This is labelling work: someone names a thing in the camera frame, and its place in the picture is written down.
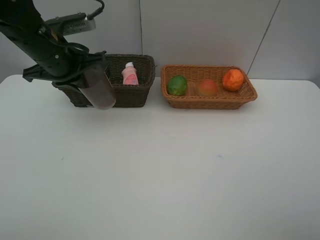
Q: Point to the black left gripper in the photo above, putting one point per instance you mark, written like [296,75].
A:
[60,62]

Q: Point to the translucent pink plastic cup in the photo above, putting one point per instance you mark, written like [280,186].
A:
[96,87]

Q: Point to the pink bottle white cap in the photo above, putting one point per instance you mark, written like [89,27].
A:
[129,75]

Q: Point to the green lime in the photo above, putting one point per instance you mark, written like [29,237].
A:
[177,86]

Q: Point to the red yellow peach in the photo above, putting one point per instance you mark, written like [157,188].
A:
[207,88]

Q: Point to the orange tangerine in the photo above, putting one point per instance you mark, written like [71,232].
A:
[233,80]

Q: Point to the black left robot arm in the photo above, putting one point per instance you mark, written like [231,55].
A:
[20,17]

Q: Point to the dark brown wicker basket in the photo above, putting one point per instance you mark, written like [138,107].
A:
[130,96]

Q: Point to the orange wicker basket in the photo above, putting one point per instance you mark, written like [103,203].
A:
[194,74]

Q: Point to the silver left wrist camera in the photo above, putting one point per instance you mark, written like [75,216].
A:
[71,24]

